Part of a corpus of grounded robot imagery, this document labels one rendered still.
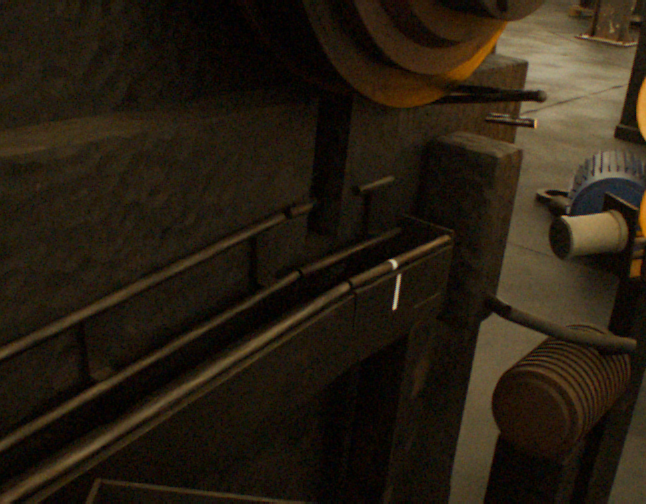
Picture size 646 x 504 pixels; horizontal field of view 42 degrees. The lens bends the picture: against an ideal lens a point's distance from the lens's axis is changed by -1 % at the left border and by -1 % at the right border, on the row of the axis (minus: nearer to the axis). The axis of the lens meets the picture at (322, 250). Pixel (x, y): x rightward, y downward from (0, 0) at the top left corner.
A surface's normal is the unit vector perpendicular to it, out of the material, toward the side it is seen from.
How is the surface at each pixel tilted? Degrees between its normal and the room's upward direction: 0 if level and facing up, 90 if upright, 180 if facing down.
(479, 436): 0
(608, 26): 90
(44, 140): 0
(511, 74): 90
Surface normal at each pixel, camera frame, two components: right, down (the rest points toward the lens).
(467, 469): 0.10, -0.92
